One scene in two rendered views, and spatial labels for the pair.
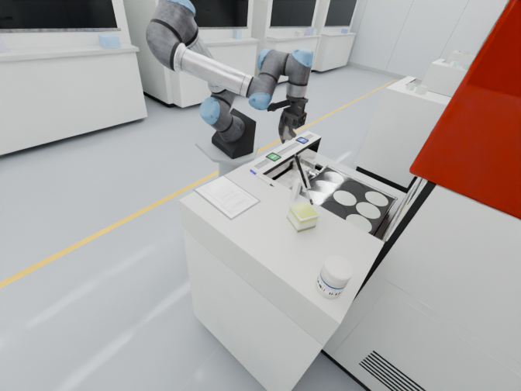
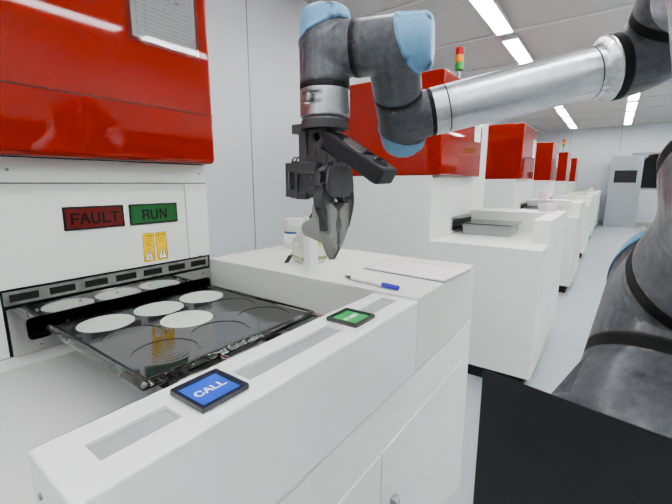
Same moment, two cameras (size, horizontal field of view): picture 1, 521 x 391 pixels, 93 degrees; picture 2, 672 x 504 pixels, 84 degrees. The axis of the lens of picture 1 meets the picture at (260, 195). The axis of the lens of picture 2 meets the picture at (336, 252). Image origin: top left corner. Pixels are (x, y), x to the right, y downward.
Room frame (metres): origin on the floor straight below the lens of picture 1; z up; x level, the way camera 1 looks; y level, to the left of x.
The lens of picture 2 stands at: (1.58, -0.04, 1.17)
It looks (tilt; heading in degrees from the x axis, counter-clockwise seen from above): 10 degrees down; 182
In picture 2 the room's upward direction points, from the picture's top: straight up
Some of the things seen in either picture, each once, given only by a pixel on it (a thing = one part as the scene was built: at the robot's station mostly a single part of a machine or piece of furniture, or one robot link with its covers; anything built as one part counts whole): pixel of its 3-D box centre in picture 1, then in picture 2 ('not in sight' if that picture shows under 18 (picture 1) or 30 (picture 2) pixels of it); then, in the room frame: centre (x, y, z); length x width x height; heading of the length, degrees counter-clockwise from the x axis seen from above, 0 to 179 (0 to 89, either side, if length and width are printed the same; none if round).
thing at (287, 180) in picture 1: (291, 178); not in sight; (1.00, -0.14, 0.87); 0.36 x 0.08 x 0.03; 146
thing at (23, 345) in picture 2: (392, 221); (129, 303); (0.76, -0.55, 0.89); 0.44 x 0.02 x 0.10; 146
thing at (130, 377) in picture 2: (359, 181); (89, 352); (1.02, -0.47, 0.90); 0.37 x 0.01 x 0.01; 56
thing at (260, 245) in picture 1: (275, 234); (336, 287); (0.60, -0.07, 0.89); 0.62 x 0.35 x 0.14; 56
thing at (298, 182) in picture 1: (301, 186); (305, 244); (0.72, -0.14, 1.03); 0.06 x 0.04 x 0.13; 56
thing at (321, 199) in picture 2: not in sight; (325, 202); (1.01, -0.07, 1.14); 0.05 x 0.02 x 0.09; 148
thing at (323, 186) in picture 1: (344, 198); (187, 319); (0.87, -0.37, 0.90); 0.34 x 0.34 x 0.01; 56
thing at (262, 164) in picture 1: (285, 160); (298, 395); (1.12, -0.11, 0.89); 0.55 x 0.09 x 0.14; 146
